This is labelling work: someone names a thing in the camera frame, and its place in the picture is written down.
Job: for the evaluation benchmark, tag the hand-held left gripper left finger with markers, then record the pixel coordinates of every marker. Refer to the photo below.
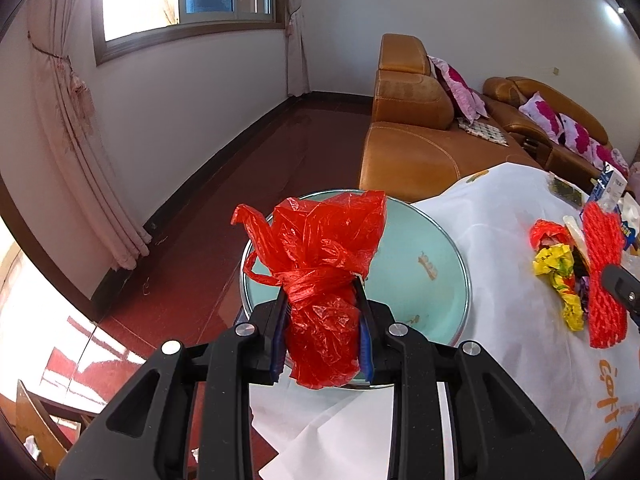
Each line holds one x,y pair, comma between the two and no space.
276,360

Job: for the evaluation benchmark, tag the red plastic bag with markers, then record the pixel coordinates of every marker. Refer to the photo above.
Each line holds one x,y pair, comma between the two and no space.
320,270

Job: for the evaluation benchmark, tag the blue yellow packet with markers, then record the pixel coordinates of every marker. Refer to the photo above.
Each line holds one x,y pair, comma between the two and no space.
629,230

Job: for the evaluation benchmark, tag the yellow crumpled wrapper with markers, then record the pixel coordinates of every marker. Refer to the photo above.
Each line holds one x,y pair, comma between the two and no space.
555,265

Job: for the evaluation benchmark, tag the wooden chair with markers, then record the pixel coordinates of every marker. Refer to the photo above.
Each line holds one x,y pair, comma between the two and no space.
47,425

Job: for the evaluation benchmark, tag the orange leather sofa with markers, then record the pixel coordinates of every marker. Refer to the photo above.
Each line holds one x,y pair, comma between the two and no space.
415,160

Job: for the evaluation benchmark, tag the blue and white box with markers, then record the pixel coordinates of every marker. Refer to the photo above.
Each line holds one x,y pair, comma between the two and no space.
611,182

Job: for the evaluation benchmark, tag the red foam mesh net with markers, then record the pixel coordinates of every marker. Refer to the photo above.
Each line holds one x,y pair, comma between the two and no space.
605,240

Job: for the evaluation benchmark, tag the pink floral pillow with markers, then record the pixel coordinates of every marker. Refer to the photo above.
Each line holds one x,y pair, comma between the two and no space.
607,157
542,115
575,135
457,85

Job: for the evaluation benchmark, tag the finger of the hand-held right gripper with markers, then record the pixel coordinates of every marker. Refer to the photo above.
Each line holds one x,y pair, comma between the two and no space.
622,287

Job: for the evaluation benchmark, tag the tied pink curtain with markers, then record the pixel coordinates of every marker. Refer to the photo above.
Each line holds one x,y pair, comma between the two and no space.
296,35

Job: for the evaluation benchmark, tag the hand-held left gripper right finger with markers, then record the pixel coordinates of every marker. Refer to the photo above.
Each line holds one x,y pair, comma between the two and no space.
365,355

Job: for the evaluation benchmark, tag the dark snack packet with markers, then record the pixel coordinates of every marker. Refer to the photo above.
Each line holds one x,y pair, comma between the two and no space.
565,190

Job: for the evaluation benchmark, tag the checkered mat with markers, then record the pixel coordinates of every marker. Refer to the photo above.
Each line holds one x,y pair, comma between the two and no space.
482,131

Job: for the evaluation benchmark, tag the long pink curtain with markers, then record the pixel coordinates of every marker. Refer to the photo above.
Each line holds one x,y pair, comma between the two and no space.
80,135

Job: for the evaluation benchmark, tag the white printed tablecloth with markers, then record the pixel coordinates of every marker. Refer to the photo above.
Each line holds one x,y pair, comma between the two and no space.
500,260

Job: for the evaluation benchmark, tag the teal enamel basin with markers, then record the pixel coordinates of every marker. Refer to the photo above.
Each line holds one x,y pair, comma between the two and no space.
415,240

